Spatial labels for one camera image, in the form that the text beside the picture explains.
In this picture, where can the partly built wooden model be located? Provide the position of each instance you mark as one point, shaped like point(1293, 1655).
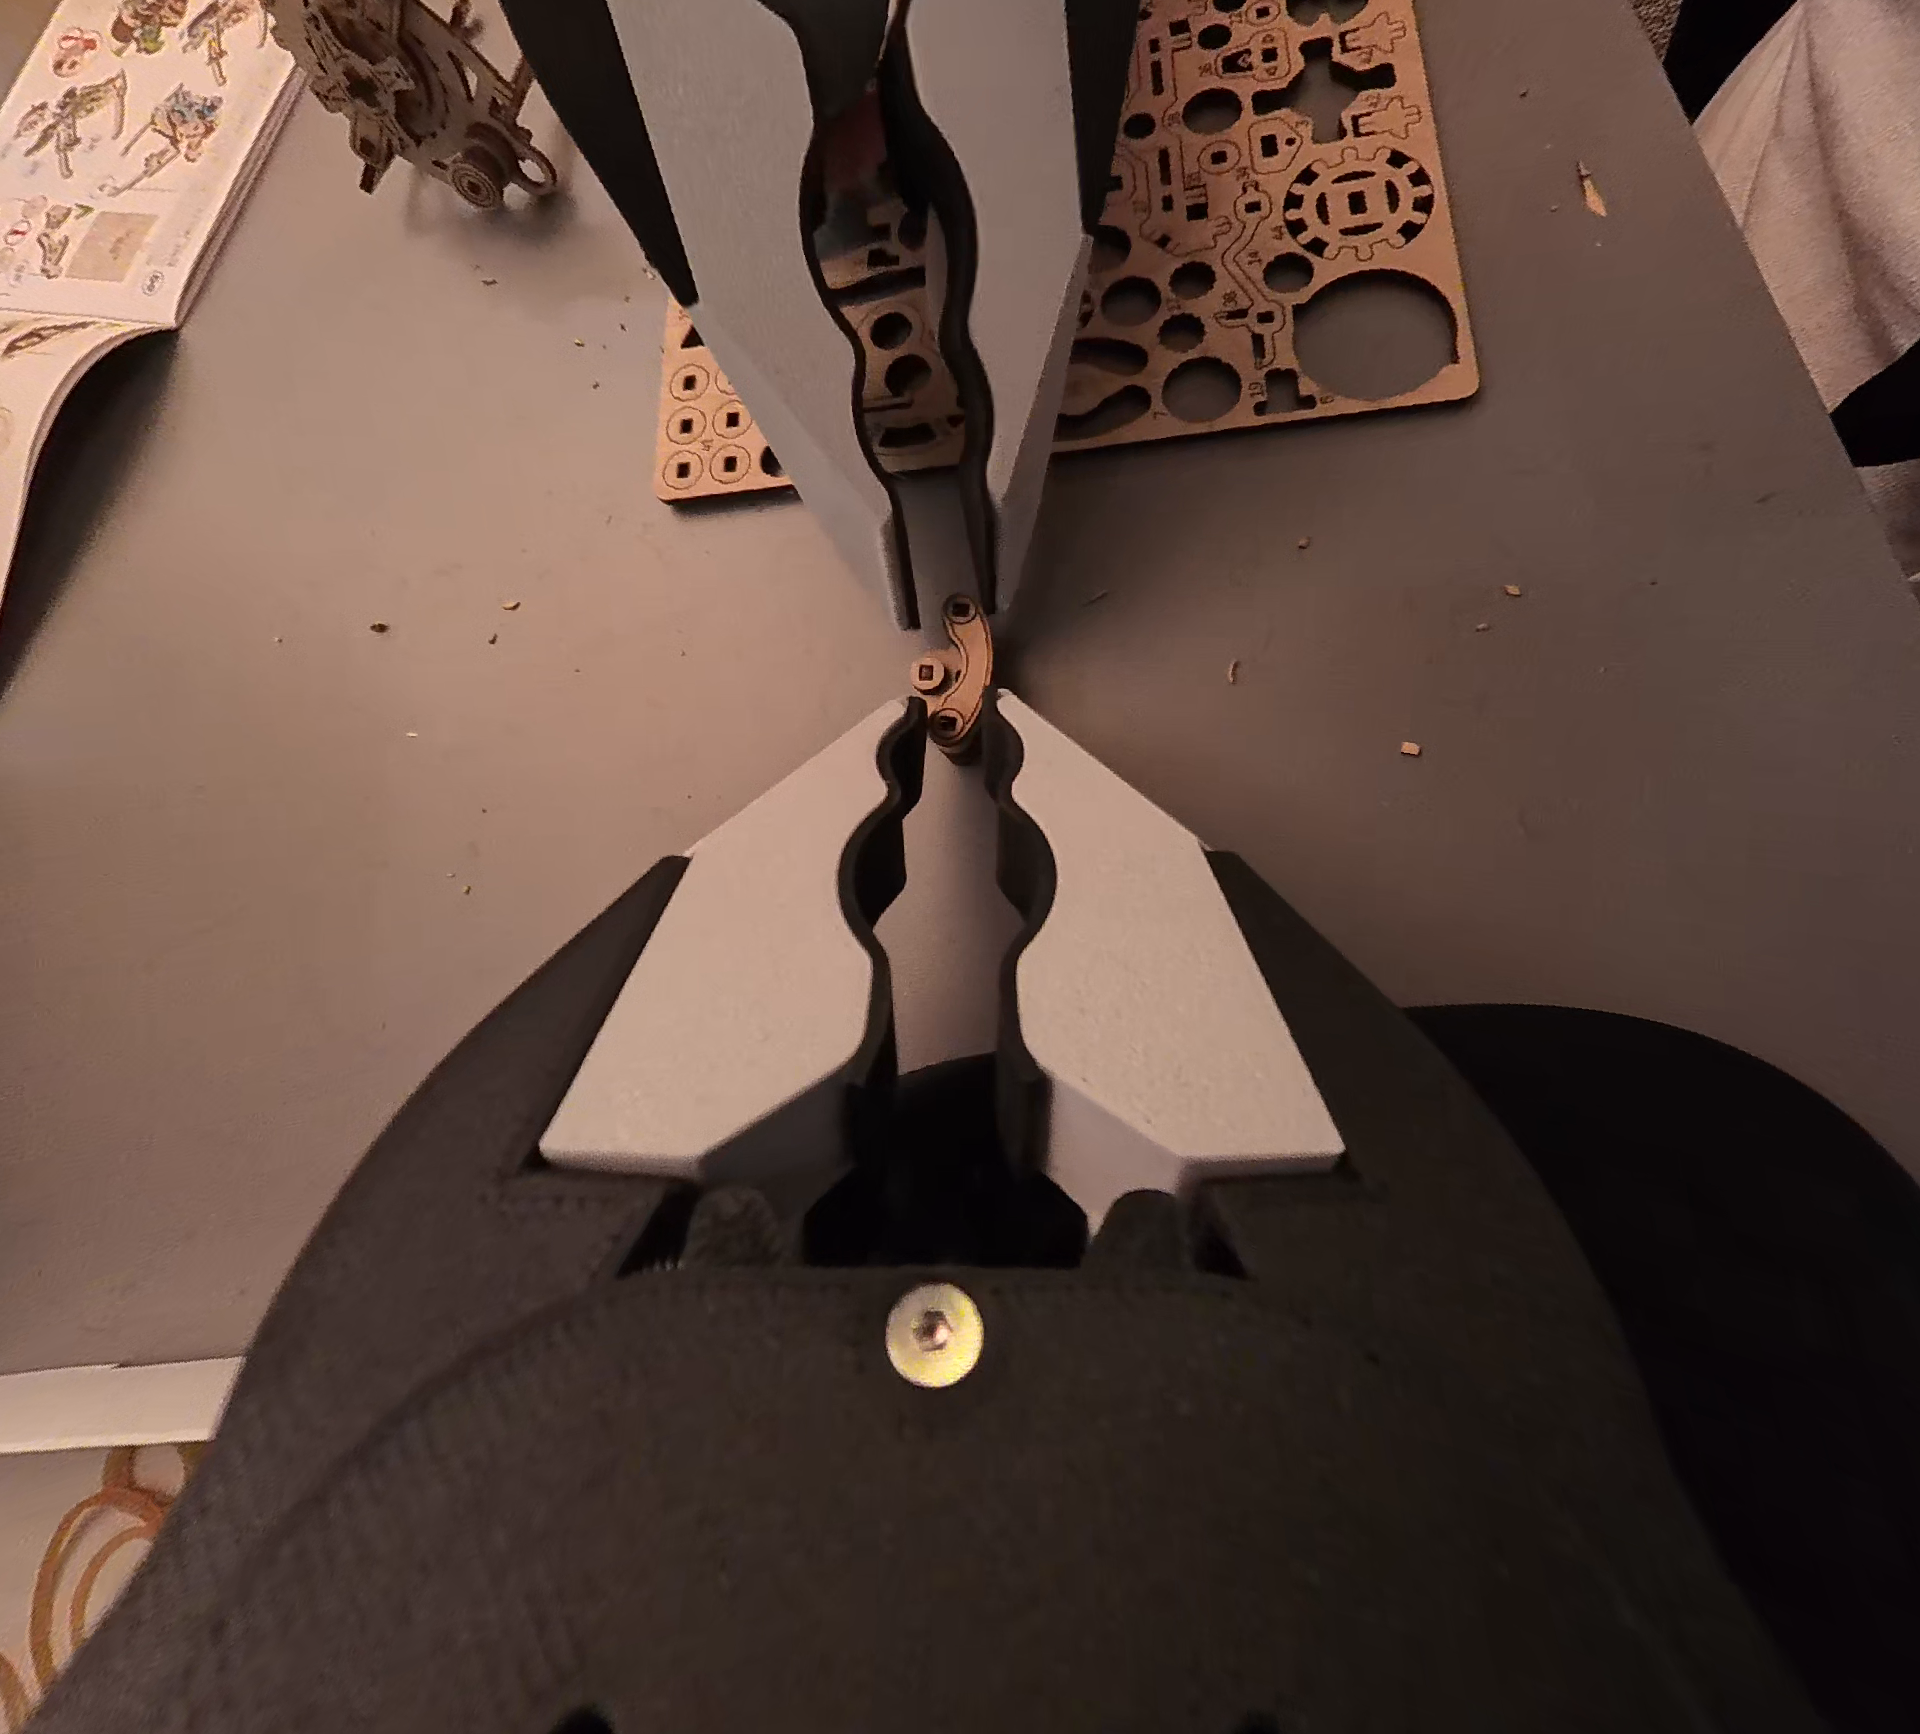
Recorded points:
point(374, 69)

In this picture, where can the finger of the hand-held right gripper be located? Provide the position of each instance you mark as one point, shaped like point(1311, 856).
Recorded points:
point(1020, 189)
point(720, 189)

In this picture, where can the illustrated instruction booklet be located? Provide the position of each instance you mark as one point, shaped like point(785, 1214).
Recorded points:
point(120, 145)

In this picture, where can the pile of tan rubber bands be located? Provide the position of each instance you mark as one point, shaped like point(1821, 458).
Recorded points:
point(91, 1508)

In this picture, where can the laser-cut plywood parts sheet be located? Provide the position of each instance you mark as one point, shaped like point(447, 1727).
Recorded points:
point(1452, 381)

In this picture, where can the white cardboard box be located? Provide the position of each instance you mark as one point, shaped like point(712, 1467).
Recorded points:
point(104, 1405)

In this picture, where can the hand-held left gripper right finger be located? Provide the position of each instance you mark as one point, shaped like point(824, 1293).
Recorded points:
point(1154, 1015)

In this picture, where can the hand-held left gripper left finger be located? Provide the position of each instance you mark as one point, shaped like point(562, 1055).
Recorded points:
point(720, 1015)

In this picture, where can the small curved wooden model part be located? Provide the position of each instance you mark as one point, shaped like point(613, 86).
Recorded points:
point(961, 692)

